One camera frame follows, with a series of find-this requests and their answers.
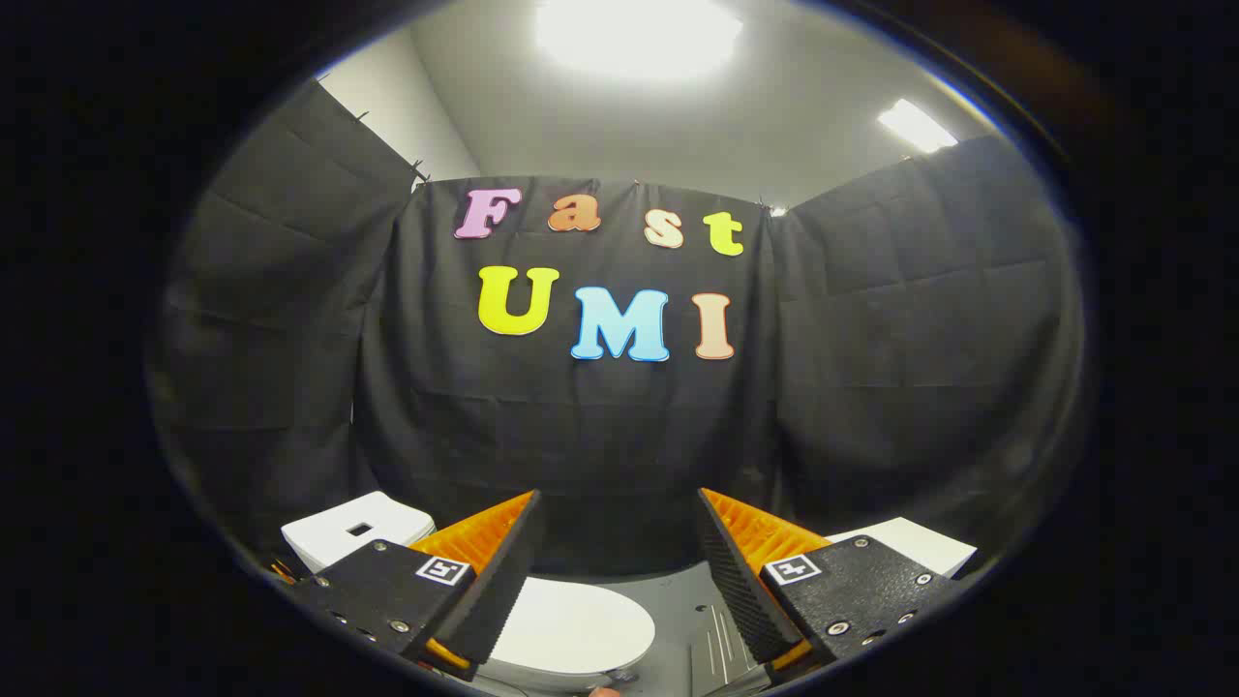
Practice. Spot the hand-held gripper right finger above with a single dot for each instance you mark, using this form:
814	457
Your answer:
740	590

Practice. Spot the small rectangular ceiling light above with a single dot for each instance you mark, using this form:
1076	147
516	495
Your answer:
915	126

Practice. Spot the large round ceiling light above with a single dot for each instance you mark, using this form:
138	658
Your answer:
634	34

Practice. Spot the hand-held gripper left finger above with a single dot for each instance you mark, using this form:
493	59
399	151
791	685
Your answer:
503	590

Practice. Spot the black backdrop cloth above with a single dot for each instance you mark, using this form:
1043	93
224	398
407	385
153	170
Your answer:
600	426

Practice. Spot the white toilet lid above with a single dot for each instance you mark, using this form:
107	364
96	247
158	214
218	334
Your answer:
571	627

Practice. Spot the orange black clamp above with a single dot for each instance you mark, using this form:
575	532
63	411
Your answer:
282	571

